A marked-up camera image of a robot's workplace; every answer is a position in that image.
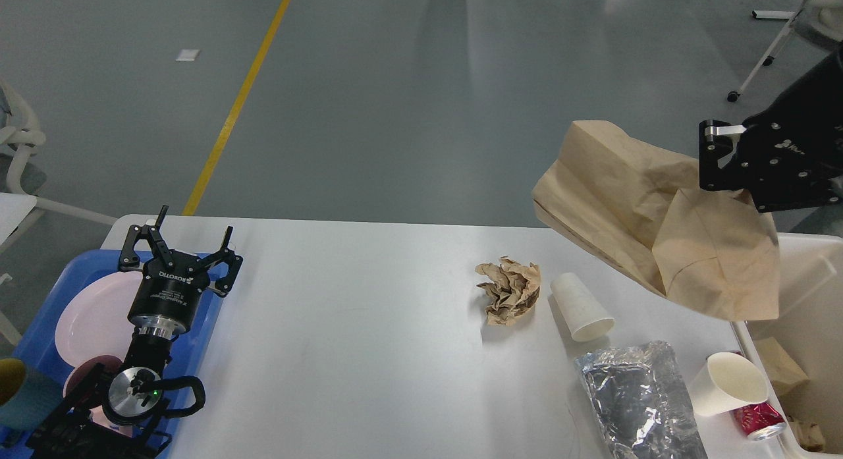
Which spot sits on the brown paper bag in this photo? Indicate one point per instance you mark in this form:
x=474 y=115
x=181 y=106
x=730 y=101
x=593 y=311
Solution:
x=639 y=208
x=783 y=372

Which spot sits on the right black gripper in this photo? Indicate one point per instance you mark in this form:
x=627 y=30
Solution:
x=773 y=153

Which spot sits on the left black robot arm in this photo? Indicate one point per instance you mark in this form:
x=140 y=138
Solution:
x=124 y=414

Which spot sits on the white side table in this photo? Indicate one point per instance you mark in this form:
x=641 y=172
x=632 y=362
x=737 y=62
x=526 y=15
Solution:
x=14 y=210

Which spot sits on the red soda can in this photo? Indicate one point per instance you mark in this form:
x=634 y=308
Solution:
x=759 y=421

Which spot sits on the pink plate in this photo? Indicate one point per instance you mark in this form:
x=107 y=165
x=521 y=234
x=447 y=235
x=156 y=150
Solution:
x=95 y=321

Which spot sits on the white paper cup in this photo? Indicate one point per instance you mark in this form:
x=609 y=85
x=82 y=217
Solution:
x=727 y=381
x=585 y=317

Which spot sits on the blue plastic tray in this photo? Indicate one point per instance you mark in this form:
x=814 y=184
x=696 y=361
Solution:
x=38 y=347

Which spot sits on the teal green mug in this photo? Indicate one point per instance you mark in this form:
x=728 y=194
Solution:
x=28 y=397

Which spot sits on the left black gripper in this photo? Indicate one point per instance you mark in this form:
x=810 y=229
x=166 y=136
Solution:
x=171 y=287

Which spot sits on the beige plastic bin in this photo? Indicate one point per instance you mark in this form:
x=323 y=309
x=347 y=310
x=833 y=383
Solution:
x=809 y=329

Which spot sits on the aluminium foil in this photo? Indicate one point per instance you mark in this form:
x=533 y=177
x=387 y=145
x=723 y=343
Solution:
x=640 y=401

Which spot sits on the brown paper ball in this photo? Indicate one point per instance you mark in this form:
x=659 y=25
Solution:
x=512 y=288

